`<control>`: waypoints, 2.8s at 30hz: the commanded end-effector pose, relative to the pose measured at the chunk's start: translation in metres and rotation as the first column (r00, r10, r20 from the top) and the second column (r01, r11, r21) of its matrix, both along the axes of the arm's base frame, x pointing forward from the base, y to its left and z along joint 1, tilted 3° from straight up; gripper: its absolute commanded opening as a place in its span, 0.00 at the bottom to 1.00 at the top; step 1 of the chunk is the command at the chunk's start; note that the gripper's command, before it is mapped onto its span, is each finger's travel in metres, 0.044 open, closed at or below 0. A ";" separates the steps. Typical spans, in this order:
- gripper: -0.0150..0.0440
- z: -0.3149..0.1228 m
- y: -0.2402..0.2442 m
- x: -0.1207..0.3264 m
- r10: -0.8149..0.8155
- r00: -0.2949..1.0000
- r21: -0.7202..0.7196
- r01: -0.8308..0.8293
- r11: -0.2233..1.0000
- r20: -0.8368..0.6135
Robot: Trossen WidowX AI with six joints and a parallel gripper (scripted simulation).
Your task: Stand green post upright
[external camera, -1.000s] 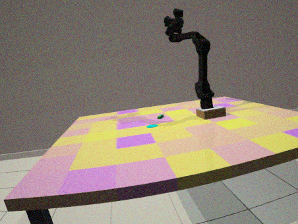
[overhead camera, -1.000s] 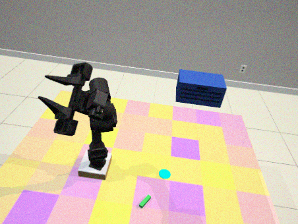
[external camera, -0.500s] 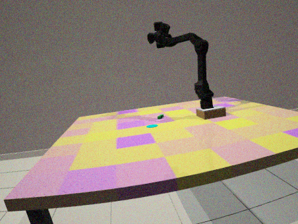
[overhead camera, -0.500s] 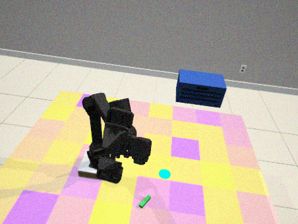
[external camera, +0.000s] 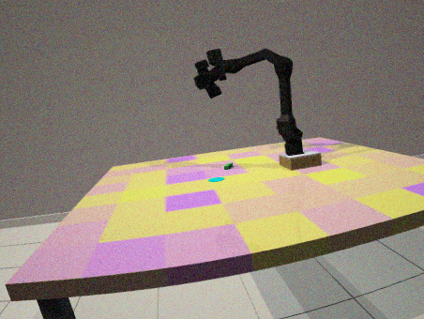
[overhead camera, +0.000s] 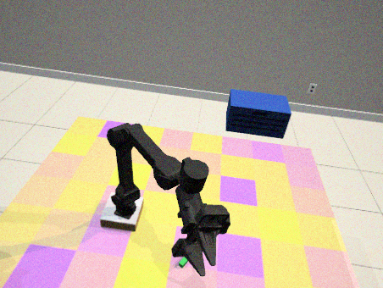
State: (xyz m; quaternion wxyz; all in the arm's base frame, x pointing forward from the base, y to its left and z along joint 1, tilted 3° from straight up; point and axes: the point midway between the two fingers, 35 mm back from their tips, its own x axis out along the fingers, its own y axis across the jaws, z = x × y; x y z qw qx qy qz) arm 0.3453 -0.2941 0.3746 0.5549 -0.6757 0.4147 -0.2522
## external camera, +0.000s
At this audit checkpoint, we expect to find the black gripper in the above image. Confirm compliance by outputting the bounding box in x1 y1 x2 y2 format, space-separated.
195 60 222 99

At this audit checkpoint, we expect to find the cyan circle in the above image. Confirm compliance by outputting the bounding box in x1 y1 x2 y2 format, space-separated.
208 177 224 182

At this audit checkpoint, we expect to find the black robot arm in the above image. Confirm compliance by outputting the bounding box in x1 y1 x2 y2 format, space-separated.
193 49 304 156

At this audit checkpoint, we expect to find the green post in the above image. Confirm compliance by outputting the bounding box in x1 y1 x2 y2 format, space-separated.
224 162 233 170

